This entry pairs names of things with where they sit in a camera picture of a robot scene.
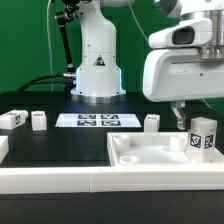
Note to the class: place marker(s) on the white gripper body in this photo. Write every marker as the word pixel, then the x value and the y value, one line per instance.
pixel 179 74

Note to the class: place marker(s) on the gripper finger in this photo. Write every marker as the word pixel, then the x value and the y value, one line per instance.
pixel 177 107

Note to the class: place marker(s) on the white square table top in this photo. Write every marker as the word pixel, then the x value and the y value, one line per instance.
pixel 153 149

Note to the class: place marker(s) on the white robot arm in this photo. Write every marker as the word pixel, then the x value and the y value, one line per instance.
pixel 98 78

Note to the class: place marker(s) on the white sheet with markers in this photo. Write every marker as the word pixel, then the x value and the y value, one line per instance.
pixel 97 120

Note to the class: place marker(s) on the white U-shaped obstacle fence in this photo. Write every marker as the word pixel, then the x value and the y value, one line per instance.
pixel 110 178

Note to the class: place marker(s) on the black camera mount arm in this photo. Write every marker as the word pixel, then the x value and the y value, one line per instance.
pixel 62 18

